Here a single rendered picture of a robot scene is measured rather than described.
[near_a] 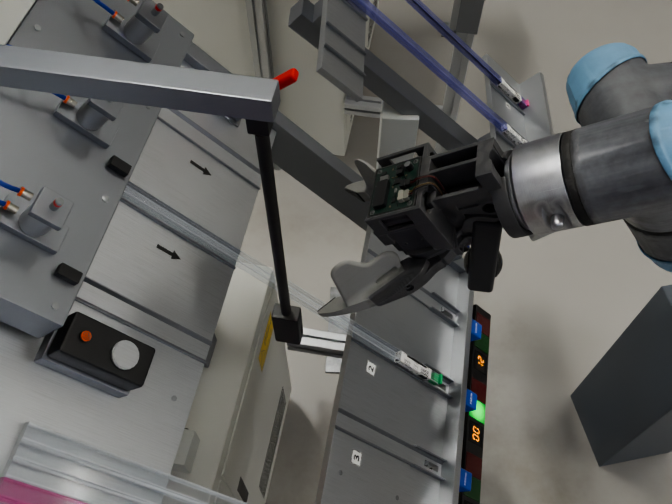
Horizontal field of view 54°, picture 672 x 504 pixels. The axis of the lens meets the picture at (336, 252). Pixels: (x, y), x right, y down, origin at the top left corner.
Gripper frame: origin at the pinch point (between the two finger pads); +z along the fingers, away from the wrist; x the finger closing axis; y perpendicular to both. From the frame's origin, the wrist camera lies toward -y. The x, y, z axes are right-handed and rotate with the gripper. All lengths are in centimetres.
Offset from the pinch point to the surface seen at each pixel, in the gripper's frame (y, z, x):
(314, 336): -53, 47, -23
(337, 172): -7.1, 8.8, -19.1
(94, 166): 21.8, 9.4, 3.2
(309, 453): -80, 65, -8
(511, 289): -106, 27, -62
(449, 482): -33.8, 3.0, 12.5
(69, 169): 23.4, 9.7, 4.7
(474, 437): -41.8, 3.9, 3.8
